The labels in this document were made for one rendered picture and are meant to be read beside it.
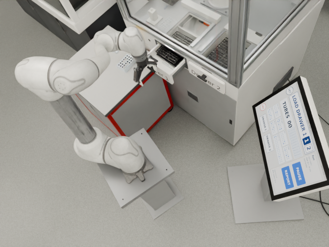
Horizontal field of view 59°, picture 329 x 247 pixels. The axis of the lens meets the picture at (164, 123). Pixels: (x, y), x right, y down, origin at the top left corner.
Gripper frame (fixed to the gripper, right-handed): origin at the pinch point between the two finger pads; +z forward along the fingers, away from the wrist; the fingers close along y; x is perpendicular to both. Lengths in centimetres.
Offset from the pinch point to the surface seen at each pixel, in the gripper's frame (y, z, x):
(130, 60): 6.7, 11.7, 29.5
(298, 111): 19, -24, -88
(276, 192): -13, -8, -101
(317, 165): 1, -25, -108
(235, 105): 24, 17, -51
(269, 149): 2, -9, -87
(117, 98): -20.4, 15.2, 15.8
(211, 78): 22.7, -0.3, -33.7
